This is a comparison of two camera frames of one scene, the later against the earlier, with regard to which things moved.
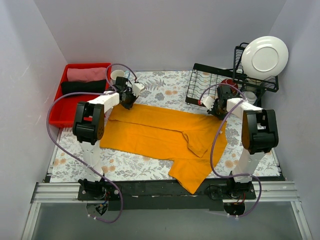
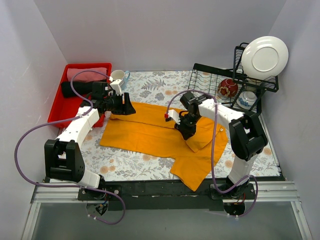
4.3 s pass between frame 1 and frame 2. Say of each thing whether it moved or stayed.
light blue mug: stayed
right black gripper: moved
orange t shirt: stayed
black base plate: stayed
